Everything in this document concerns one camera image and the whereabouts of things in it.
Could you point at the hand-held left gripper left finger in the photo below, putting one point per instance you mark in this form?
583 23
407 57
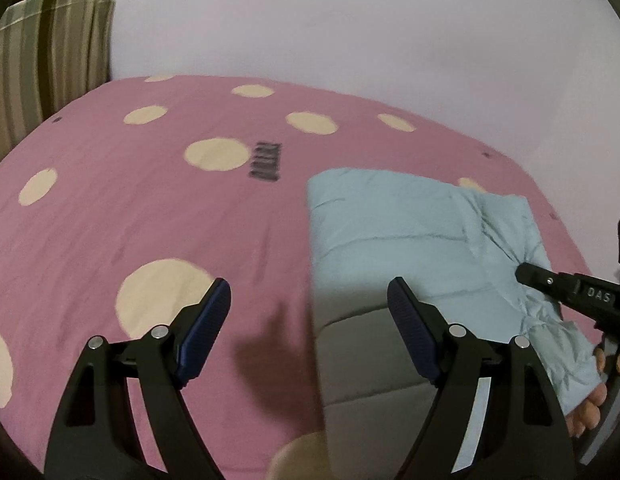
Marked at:
208 321

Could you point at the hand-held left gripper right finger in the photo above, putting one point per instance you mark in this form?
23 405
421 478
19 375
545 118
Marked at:
411 324

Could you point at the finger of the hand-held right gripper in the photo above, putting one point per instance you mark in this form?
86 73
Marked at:
537 277

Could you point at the striped curtain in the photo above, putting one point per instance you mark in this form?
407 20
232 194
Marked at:
44 60

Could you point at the light blue padded jacket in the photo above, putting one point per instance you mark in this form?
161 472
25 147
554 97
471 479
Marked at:
405 230

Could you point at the pink polka dot bed sheet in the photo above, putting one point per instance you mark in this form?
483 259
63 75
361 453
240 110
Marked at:
114 210

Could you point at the person's right hand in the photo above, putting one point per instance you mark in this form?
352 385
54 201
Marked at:
587 407

